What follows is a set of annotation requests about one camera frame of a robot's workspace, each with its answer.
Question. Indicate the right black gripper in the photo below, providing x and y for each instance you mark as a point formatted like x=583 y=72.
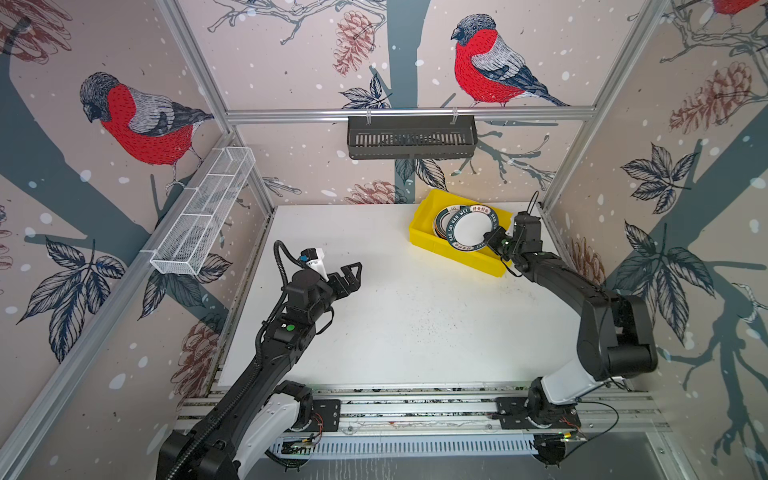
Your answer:
x=493 y=240

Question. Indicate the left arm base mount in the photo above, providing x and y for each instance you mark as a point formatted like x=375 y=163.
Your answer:
x=325 y=417

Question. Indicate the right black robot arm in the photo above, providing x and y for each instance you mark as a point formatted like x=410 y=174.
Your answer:
x=615 y=334

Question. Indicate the yellow plastic bin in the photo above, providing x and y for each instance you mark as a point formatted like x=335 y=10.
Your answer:
x=421 y=233

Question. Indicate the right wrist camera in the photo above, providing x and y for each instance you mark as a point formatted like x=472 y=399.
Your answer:
x=524 y=220

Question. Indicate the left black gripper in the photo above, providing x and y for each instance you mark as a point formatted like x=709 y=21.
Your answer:
x=352 y=283

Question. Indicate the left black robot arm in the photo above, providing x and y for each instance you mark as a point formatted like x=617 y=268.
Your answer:
x=262 y=404

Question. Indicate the white wire mesh shelf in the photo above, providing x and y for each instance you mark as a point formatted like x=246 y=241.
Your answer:
x=189 y=241

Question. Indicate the green lettered plate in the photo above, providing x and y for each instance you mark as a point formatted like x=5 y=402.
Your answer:
x=465 y=229

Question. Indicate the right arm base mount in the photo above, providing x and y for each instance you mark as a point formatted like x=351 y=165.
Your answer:
x=520 y=413

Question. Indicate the black wall basket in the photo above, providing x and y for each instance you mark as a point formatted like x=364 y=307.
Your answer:
x=418 y=137

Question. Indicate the aluminium mounting rail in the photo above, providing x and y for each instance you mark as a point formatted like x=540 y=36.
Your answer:
x=469 y=411

